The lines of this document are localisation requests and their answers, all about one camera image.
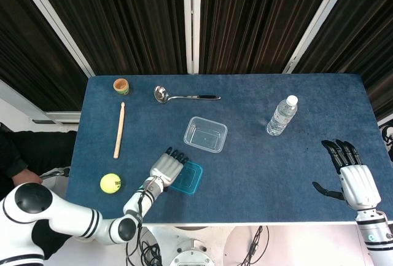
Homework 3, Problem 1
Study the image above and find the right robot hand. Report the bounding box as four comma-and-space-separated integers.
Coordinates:
312, 139, 383, 211

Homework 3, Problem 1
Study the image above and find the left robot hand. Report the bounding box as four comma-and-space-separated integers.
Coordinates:
149, 146, 190, 192

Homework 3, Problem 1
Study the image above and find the blue plastic lid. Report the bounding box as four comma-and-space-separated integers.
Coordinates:
168, 160, 204, 197

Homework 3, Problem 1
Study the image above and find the clear plastic container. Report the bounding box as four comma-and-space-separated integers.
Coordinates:
183, 116, 228, 154

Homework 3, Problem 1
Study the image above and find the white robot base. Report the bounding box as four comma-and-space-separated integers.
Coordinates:
168, 238, 216, 266

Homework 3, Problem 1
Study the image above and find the black white graphic sticker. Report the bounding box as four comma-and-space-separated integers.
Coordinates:
379, 121, 393, 161

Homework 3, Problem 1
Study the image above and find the yellow tennis ball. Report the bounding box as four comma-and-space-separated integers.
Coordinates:
99, 173, 122, 194

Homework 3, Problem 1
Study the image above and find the wooden drumstick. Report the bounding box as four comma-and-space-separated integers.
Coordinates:
113, 101, 126, 159

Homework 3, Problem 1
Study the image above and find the small orange green cup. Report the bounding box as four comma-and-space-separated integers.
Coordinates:
112, 78, 130, 96

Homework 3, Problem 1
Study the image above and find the blue table cloth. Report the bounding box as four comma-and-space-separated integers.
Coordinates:
60, 74, 393, 225

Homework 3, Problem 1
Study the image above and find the clear plastic water bottle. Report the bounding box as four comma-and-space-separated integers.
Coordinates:
266, 95, 299, 136

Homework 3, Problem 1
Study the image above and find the dark brown pleated curtain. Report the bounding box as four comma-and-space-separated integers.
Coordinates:
0, 0, 393, 122

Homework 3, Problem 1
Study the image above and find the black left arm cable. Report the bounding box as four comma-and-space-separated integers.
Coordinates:
136, 182, 154, 248

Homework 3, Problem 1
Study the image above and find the metal ladle black handle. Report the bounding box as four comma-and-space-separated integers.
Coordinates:
153, 85, 221, 104

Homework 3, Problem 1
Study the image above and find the black looped floor cable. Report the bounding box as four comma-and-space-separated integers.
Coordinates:
126, 229, 163, 266

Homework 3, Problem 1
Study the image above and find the black thin floor cable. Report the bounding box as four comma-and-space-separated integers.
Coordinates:
241, 225, 270, 266

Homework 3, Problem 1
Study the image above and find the white vertical frame post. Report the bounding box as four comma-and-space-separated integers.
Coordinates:
183, 0, 202, 75

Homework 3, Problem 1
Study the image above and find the white slanted frame post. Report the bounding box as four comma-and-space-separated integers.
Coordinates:
282, 0, 357, 74
12, 0, 96, 78

